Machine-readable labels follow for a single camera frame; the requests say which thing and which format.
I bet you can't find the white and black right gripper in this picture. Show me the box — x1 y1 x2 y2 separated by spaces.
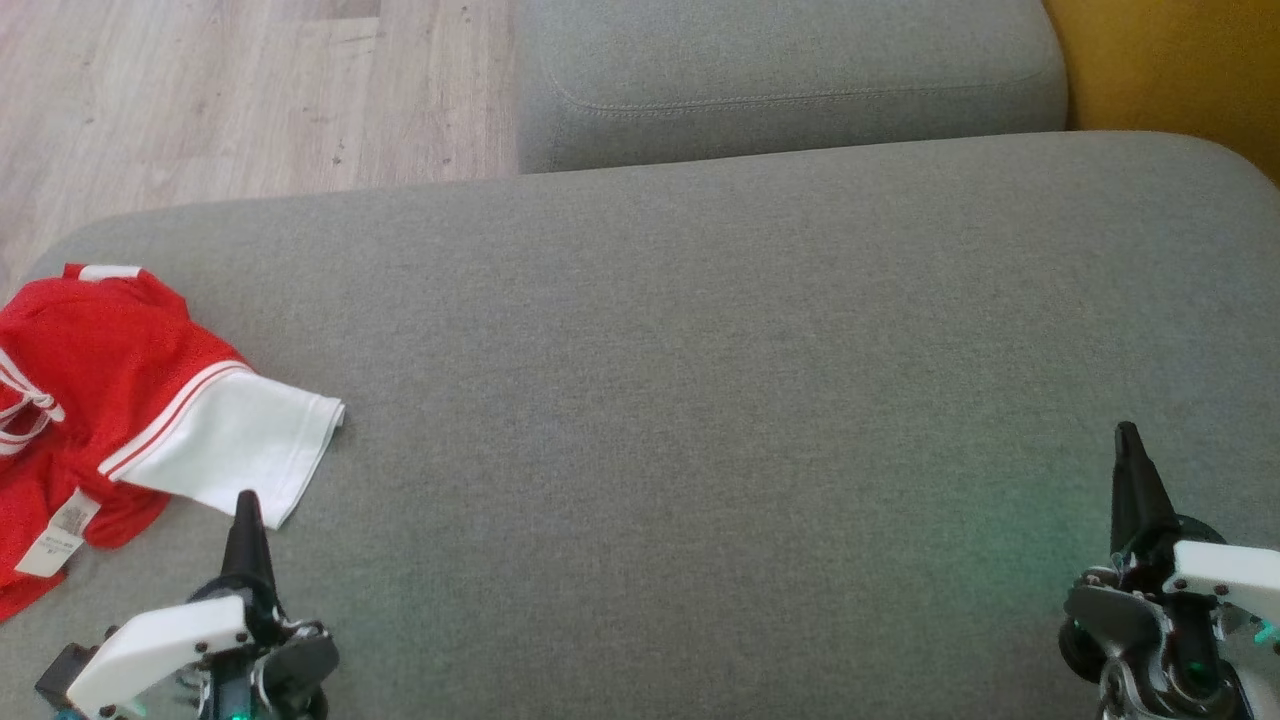
1060 421 1280 720

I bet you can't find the red jersey with white sleeves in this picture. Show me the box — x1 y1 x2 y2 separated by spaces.
0 335 347 623

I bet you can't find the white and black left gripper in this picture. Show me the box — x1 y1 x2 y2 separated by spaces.
65 489 342 720

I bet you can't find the small grey sofa cushion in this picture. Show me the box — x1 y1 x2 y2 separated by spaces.
512 0 1069 176

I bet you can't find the large grey sofa seat cushion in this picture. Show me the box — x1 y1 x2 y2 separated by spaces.
0 130 1280 720

